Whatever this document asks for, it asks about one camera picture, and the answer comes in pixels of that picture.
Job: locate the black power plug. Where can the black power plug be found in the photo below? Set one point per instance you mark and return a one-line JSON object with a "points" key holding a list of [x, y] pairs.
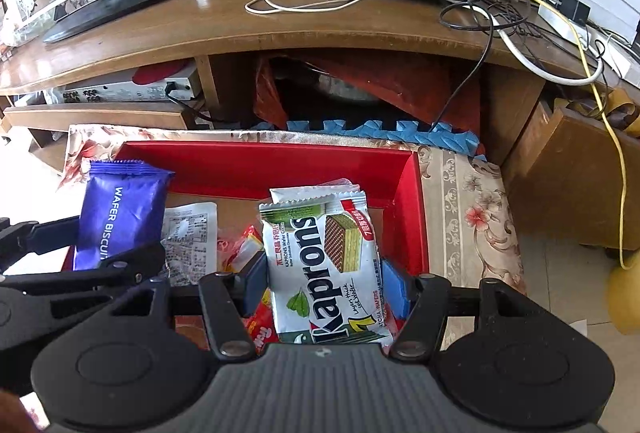
{"points": [[567, 5]]}

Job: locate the brown cardboard box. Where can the brown cardboard box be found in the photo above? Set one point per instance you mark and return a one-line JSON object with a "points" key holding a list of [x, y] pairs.
{"points": [[560, 173]]}

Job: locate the red cardboard box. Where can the red cardboard box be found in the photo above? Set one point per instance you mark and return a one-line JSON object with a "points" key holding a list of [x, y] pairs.
{"points": [[250, 168]]}

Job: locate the red flat item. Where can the red flat item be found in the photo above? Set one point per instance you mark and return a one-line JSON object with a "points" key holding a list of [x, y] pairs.
{"points": [[160, 73]]}

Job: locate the wooden TV stand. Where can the wooden TV stand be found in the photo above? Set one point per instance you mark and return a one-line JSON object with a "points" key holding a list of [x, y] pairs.
{"points": [[300, 33]]}

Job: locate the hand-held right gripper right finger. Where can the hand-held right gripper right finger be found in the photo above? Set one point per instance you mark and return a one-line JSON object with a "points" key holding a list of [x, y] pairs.
{"points": [[395, 290]]}

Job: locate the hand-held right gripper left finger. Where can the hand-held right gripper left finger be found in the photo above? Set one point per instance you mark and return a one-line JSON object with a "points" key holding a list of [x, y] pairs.
{"points": [[256, 285]]}

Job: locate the white snack packet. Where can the white snack packet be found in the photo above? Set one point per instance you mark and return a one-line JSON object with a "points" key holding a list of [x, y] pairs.
{"points": [[190, 238]]}

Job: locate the brown cardboard liner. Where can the brown cardboard liner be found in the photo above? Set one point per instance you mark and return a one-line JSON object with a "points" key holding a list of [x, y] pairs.
{"points": [[235, 213]]}

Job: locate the blue wafer biscuit packet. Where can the blue wafer biscuit packet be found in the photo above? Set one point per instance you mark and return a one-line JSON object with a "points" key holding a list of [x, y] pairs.
{"points": [[120, 213]]}

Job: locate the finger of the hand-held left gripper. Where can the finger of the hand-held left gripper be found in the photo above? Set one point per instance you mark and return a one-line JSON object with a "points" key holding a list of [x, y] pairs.
{"points": [[40, 238], [100, 275]]}

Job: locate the silver media player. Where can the silver media player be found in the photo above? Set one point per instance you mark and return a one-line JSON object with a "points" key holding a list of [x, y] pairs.
{"points": [[125, 90]]}

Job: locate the white green wafer packet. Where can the white green wafer packet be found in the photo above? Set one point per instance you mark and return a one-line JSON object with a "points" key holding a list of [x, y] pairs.
{"points": [[320, 263]]}

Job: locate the floral tablecloth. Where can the floral tablecloth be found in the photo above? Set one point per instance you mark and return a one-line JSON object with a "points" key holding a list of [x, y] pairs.
{"points": [[465, 213]]}

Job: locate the orange snack clear packet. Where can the orange snack clear packet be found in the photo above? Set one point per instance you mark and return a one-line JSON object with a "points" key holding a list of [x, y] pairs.
{"points": [[340, 187]]}

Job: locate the blue foam mat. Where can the blue foam mat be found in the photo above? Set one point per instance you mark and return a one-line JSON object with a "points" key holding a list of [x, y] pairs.
{"points": [[380, 133]]}

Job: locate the yellow red snack packet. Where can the yellow red snack packet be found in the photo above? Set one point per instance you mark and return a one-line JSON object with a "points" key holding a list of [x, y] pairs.
{"points": [[245, 245]]}

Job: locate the white power strip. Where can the white power strip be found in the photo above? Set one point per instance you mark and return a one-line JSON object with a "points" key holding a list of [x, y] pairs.
{"points": [[560, 20]]}

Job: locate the red bag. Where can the red bag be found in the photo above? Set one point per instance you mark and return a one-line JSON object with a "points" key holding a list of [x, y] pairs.
{"points": [[400, 83]]}

